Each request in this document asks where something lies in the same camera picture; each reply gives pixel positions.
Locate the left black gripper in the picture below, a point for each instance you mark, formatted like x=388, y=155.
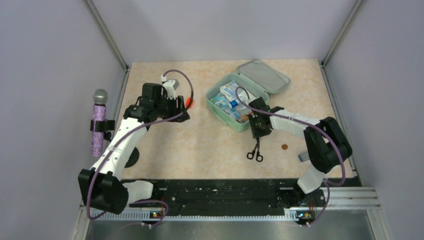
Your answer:
x=181, y=105

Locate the purple glitter microphone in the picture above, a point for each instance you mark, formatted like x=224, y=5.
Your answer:
x=100, y=98

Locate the blue small clear packet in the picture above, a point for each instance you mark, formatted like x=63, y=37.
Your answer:
x=233, y=113

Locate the blue cotton swab packet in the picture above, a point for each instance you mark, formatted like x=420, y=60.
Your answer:
x=220, y=101

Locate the white gauze packet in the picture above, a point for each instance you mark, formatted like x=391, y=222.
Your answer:
x=245, y=96

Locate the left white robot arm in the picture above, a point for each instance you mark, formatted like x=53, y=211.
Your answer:
x=100, y=186

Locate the mint green medicine case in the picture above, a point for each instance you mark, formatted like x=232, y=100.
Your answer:
x=252, y=79

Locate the blue white bagged packet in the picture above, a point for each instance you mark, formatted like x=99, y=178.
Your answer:
x=229, y=91

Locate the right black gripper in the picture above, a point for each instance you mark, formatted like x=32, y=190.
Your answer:
x=257, y=133

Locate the brown bottle orange cap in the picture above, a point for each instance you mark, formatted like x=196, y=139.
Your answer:
x=244, y=118

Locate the black microphone stand base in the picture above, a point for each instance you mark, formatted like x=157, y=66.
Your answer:
x=133, y=158

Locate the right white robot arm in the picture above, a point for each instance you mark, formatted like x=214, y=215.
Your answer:
x=326, y=144

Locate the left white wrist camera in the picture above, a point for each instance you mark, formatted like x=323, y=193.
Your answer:
x=170, y=85

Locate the small blue capped bottle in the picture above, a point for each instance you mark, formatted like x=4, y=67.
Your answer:
x=234, y=103

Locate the grey blue pill blister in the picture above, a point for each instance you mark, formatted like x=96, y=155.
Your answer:
x=304, y=156

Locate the black scissors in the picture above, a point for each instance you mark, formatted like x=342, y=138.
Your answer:
x=255, y=153

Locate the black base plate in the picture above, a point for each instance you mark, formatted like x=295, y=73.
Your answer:
x=234, y=197

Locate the orange red small box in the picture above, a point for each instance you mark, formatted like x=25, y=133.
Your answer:
x=189, y=103

